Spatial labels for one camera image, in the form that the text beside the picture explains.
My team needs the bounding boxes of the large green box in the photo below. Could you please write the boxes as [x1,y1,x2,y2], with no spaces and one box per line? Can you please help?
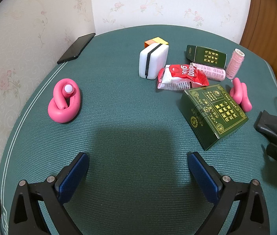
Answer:
[180,84,249,151]

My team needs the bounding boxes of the short pink hair roller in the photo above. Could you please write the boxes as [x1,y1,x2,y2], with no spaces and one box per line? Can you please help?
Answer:
[225,48,245,80]

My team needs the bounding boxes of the orange yellow block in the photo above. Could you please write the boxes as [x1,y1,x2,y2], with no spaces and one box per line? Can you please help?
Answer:
[144,37,169,48]

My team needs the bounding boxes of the black smartphone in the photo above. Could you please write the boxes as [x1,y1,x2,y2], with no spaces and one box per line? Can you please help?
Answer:
[56,33,96,65]

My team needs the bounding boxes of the white sponge black stripe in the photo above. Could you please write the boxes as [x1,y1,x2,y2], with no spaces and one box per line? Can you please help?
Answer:
[139,43,170,80]

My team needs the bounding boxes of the wooden wardrobe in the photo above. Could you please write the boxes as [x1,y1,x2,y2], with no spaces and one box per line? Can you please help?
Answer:
[240,0,277,95]

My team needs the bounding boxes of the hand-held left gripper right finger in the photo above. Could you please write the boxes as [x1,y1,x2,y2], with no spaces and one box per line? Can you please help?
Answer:
[187,151,270,235]

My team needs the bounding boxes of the small green box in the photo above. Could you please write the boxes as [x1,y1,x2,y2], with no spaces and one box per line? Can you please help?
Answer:
[185,45,227,69]

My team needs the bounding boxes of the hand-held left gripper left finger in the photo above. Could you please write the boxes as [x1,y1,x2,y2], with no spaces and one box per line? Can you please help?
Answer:
[8,152,90,235]

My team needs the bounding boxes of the black hair dryer nozzle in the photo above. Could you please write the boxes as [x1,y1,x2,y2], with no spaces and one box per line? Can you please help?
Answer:
[254,110,277,149]

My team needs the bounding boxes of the pink foam curler white tip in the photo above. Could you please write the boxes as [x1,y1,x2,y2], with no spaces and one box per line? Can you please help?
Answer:
[48,79,82,123]

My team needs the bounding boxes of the long pink hair roller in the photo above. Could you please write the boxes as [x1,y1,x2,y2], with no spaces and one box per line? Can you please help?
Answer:
[190,62,226,81]

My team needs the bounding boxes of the red glue packet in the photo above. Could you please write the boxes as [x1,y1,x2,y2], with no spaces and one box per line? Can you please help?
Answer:
[157,64,209,91]

